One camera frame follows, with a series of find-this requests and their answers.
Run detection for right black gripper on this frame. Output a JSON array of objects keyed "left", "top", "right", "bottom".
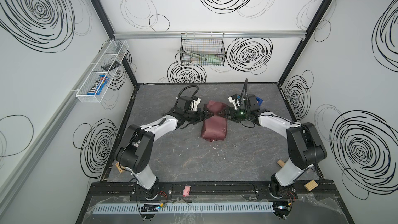
[{"left": 216, "top": 108, "right": 249, "bottom": 122}]

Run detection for black wire wall basket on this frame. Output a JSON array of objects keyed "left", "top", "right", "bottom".
[{"left": 179, "top": 32, "right": 227, "bottom": 66}]

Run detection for small pink pig figure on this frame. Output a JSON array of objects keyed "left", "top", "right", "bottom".
[{"left": 182, "top": 186, "right": 191, "bottom": 198}]

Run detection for small wooden block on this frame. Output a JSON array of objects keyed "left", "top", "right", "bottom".
[{"left": 304, "top": 180, "right": 318, "bottom": 192}]

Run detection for metal tongs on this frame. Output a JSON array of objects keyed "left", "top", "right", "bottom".
[{"left": 178, "top": 50, "right": 207, "bottom": 61}]

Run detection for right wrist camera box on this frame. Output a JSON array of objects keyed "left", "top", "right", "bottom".
[{"left": 228, "top": 94, "right": 249, "bottom": 110}]

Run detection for red wrapping paper sheet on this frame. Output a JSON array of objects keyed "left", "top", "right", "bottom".
[{"left": 201, "top": 100, "right": 228, "bottom": 143}]

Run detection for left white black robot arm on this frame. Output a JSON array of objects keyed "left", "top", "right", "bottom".
[{"left": 115, "top": 85, "right": 214, "bottom": 199}]

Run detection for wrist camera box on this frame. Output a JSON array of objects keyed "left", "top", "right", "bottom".
[
  {"left": 177, "top": 96, "right": 201, "bottom": 111},
  {"left": 228, "top": 94, "right": 249, "bottom": 110}
]

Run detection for green item in basket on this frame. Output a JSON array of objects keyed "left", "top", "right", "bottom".
[{"left": 205, "top": 54, "right": 224, "bottom": 66}]

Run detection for grey slotted cable duct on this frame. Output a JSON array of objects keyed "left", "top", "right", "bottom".
[{"left": 92, "top": 202, "right": 275, "bottom": 215}]

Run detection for blue tape dispenser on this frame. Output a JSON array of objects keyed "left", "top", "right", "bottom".
[{"left": 256, "top": 96, "right": 263, "bottom": 106}]

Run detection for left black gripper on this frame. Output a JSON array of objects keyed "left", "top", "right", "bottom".
[{"left": 183, "top": 108, "right": 214, "bottom": 124}]

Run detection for white wire wall shelf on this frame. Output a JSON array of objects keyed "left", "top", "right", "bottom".
[{"left": 76, "top": 39, "right": 129, "bottom": 103}]

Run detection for wooden mallet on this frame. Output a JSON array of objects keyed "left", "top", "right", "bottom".
[{"left": 277, "top": 160, "right": 286, "bottom": 168}]

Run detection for blue candy packet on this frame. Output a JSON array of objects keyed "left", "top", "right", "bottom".
[{"left": 87, "top": 75, "right": 109, "bottom": 96}]

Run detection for wooden stamped tile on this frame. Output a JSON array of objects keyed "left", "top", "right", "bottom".
[{"left": 115, "top": 162, "right": 124, "bottom": 173}]

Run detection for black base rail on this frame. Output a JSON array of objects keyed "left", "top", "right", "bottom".
[{"left": 88, "top": 180, "right": 340, "bottom": 201}]

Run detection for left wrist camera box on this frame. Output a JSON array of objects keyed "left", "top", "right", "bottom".
[{"left": 177, "top": 96, "right": 201, "bottom": 111}]

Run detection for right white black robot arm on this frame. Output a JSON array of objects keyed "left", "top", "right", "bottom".
[{"left": 217, "top": 80, "right": 327, "bottom": 199}]

